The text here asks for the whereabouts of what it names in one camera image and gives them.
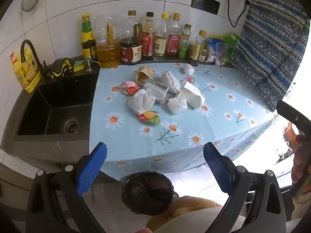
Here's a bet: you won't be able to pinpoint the crumpled clear plastic bag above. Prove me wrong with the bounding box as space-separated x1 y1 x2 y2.
168 97 188 114

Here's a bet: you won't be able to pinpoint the person's brown fleece pants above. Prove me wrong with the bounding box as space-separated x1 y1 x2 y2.
145 195 223 233

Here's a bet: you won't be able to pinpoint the person's right forearm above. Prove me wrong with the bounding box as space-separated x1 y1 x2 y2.
291 192 311 221

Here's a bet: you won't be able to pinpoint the twisted white plastic wrapper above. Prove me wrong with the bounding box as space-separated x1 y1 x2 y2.
180 63 195 76

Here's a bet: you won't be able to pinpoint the floral light blue tablecloth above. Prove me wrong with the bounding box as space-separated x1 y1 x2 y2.
90 62 280 182

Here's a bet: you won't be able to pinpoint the bin with black bag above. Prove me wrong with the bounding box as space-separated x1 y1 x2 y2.
121 171 175 216

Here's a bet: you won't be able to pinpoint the black and yellow cloth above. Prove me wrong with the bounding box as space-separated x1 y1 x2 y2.
47 58 74 78

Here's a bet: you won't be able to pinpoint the clear bottle with beige label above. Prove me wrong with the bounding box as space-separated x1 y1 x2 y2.
153 13 170 62

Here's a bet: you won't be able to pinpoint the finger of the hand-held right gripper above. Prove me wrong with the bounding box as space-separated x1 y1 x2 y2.
276 99 311 136

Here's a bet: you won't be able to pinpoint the clear bottle with green label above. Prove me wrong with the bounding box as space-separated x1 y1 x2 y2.
178 24 192 60

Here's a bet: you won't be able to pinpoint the brown paper cup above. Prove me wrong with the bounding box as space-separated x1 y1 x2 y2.
135 65 154 85

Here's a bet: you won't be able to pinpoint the large clear oil jug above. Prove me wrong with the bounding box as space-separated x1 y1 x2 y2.
94 15 121 68

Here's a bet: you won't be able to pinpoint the yellow detergent bottle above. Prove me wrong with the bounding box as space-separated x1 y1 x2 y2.
10 47 42 94

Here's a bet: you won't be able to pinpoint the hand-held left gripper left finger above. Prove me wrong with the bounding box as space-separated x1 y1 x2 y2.
25 141 108 233

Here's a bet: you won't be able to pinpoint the clear plastic container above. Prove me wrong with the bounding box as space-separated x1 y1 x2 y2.
214 42 231 66

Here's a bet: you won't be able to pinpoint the green carton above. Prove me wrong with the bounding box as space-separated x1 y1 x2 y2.
224 34 241 62

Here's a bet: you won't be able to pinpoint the clear plastic wrapper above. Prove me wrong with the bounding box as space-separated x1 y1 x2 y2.
143 78 170 103

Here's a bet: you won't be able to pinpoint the white cloth wad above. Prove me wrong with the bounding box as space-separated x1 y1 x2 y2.
161 70 181 94

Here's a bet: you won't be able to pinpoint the small yellow cap bottle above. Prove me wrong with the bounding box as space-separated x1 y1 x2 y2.
190 30 207 65

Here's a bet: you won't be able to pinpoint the black curved faucet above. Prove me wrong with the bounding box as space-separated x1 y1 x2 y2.
20 39 46 80

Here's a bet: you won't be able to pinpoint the crumpled colourful snack wrapper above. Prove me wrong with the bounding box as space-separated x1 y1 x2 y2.
137 110 161 126

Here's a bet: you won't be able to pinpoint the crumpled red wrapper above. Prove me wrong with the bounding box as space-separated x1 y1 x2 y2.
121 81 140 96

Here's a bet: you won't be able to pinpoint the clear bottle with red label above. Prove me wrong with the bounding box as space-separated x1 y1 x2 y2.
166 13 182 60

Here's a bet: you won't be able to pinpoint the green label sauce bottle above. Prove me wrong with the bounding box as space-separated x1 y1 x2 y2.
81 14 98 62

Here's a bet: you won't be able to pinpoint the blue patterned cloth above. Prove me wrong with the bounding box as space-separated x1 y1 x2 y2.
231 0 311 112

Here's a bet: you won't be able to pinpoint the dark soy sauce jug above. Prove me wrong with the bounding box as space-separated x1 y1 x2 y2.
120 10 142 65

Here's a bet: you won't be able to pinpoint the person's beige top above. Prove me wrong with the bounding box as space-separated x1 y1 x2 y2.
153 205 246 233

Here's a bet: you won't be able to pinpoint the dark bottle with red label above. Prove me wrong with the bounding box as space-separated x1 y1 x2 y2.
142 12 156 61

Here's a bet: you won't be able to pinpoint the white tissue wad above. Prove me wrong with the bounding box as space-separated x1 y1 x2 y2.
128 89 156 115

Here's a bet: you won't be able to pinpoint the person's right hand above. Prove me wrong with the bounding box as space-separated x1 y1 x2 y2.
292 135 307 184

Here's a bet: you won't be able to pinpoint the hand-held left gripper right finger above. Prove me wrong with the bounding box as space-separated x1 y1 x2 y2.
203 142 287 233

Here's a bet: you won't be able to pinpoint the black wall power outlet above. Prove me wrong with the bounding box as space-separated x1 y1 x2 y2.
191 0 220 15

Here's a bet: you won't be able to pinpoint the blue and white bag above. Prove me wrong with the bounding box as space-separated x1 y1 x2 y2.
208 37 225 63

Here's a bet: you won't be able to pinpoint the yellow green sponge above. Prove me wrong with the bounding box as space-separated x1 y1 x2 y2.
73 59 86 73

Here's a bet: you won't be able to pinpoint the black kitchen sink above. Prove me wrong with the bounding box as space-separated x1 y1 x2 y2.
14 74 100 141

